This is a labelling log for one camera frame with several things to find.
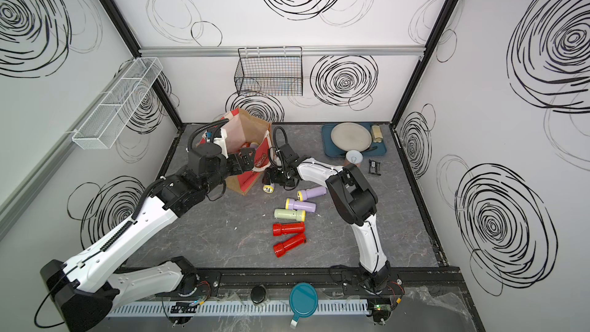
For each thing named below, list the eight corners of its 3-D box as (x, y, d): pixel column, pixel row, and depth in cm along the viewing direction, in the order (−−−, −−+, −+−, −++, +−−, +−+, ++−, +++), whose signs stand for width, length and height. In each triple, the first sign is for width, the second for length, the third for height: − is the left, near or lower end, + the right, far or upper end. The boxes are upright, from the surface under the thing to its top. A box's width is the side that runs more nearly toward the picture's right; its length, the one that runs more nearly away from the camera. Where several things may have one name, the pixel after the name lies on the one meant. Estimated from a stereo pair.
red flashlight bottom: (277, 259, 81) (276, 255, 77) (273, 249, 83) (272, 245, 79) (307, 243, 84) (307, 239, 81) (303, 234, 86) (303, 230, 83)
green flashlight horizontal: (274, 219, 89) (273, 215, 86) (276, 210, 91) (275, 206, 89) (305, 222, 88) (305, 219, 85) (306, 214, 90) (306, 210, 88)
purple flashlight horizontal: (284, 209, 92) (284, 205, 89) (286, 201, 94) (286, 197, 92) (315, 213, 91) (316, 209, 88) (316, 205, 93) (316, 201, 90)
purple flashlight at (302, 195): (299, 203, 94) (299, 199, 91) (296, 195, 96) (296, 191, 93) (326, 195, 96) (327, 191, 93) (323, 188, 99) (324, 183, 96)
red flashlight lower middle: (273, 237, 85) (273, 233, 82) (273, 227, 87) (272, 224, 85) (304, 233, 86) (305, 229, 83) (303, 224, 88) (303, 220, 86)
